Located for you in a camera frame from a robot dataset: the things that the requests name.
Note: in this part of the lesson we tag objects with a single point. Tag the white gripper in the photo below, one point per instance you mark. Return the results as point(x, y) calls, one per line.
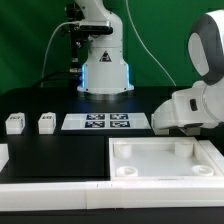
point(189, 108)

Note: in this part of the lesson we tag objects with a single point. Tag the white square tabletop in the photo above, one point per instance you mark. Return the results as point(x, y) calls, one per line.
point(148, 158)

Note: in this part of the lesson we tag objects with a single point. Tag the white right fence bar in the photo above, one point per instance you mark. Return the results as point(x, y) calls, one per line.
point(213, 153)

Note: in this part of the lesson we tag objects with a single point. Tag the white fence bar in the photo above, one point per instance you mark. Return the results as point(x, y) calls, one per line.
point(213, 153)
point(105, 195)
point(4, 155)

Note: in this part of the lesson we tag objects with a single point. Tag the white marker sheet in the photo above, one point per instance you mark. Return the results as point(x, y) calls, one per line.
point(105, 121)

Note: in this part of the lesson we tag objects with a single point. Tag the white left fence bar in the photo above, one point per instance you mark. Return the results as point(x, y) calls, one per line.
point(4, 155)

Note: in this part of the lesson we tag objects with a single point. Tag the white front fence bar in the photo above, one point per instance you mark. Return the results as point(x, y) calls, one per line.
point(105, 195)

